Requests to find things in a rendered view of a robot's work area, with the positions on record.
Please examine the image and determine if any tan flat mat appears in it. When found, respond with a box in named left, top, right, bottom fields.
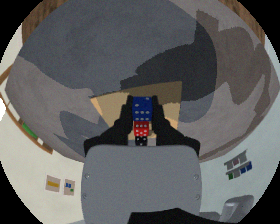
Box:
left=90, top=81, right=182, bottom=130

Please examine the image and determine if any black die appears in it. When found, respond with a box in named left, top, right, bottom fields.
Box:
left=135, top=136, right=147, bottom=146

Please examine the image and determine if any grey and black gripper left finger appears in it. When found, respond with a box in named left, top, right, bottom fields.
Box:
left=83, top=95, right=133, bottom=157

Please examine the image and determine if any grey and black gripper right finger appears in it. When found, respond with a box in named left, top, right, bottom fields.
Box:
left=151, top=95, right=200, bottom=157

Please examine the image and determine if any red die with white pips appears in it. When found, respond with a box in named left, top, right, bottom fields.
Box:
left=134, top=121, right=149, bottom=136

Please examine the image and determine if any blue die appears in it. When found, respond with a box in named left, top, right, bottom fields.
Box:
left=132, top=97, right=153, bottom=121

